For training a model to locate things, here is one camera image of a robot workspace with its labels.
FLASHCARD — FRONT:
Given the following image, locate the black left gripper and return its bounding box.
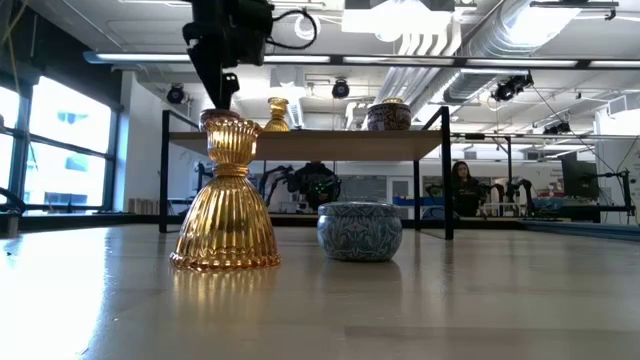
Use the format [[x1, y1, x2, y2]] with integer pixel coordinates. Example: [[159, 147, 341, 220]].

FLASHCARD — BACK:
[[182, 0, 241, 111]]

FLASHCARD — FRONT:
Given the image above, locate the purple patterned candle tin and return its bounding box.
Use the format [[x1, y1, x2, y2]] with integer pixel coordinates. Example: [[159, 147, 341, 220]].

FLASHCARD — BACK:
[[366, 102, 413, 132]]

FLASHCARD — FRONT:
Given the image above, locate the teal patterned candle tin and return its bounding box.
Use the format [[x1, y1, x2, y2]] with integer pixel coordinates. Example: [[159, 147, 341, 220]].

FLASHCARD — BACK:
[[316, 201, 404, 264]]

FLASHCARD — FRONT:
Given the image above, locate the wooden block row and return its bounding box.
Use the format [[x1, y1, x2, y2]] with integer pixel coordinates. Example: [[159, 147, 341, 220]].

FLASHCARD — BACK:
[[127, 197, 161, 216]]

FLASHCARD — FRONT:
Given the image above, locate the bright ceiling light panel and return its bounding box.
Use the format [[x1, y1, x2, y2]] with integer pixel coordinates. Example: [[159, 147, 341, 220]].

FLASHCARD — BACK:
[[342, 0, 454, 36]]

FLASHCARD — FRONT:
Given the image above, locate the grey block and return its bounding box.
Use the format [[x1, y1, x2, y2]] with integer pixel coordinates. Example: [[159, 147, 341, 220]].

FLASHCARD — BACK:
[[3, 214, 22, 239]]

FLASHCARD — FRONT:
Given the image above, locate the person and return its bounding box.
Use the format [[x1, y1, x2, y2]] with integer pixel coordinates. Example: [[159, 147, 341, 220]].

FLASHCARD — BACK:
[[449, 159, 484, 219]]

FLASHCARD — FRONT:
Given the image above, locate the overhead light bar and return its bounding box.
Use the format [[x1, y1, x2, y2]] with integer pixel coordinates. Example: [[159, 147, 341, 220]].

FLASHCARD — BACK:
[[83, 49, 640, 70]]

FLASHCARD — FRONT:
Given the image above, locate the black monitor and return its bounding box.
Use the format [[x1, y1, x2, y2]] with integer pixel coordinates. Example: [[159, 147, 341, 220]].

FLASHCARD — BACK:
[[560, 152, 601, 201]]

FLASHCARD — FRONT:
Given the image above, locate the black stand with boom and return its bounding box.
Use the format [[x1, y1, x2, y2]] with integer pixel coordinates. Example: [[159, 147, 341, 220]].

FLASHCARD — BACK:
[[579, 168, 637, 217]]

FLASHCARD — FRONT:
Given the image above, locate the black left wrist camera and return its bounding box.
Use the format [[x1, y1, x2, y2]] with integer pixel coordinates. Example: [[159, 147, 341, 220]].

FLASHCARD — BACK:
[[238, 0, 275, 67]]

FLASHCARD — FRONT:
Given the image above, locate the white ceiling ring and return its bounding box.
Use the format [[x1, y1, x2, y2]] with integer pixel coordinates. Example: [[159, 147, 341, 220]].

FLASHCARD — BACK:
[[293, 12, 323, 41]]

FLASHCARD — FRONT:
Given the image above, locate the black left camera cable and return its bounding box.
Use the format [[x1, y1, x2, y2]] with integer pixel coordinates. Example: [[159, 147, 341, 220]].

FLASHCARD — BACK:
[[264, 8, 320, 51]]

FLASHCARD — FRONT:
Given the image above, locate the wooden shelf with black frame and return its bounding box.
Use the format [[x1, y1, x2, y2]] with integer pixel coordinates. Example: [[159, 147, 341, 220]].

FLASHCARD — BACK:
[[158, 105, 455, 241]]

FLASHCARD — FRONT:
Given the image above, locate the dark window frame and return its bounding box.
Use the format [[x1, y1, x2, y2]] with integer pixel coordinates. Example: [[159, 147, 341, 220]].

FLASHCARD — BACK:
[[0, 74, 124, 214]]

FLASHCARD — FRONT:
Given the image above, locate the black rig frame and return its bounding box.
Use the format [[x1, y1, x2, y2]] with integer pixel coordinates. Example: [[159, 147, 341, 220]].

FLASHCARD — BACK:
[[0, 185, 27, 216]]

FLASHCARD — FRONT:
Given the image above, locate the silver ceiling duct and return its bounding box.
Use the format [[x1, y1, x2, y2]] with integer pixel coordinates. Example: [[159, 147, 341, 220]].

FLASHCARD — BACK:
[[442, 0, 584, 104]]

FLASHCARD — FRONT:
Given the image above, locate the black hanging camera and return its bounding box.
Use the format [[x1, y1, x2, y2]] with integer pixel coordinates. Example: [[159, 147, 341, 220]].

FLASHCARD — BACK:
[[489, 71, 535, 104]]

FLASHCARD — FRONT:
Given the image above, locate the blue edge rail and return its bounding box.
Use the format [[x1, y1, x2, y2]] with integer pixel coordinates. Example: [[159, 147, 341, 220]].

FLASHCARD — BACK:
[[519, 218, 640, 242]]

